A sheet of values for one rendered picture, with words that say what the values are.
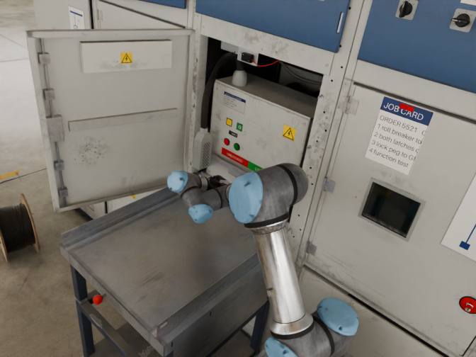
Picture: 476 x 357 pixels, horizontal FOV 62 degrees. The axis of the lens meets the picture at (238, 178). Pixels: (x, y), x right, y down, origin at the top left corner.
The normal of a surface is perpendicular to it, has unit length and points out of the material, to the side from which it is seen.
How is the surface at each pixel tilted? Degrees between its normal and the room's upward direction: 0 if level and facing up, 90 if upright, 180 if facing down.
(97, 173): 90
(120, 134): 90
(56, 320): 0
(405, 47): 90
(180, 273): 0
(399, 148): 90
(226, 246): 0
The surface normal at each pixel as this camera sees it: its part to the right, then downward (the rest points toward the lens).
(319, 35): -0.65, 0.33
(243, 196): -0.84, 0.11
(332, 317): 0.22, -0.85
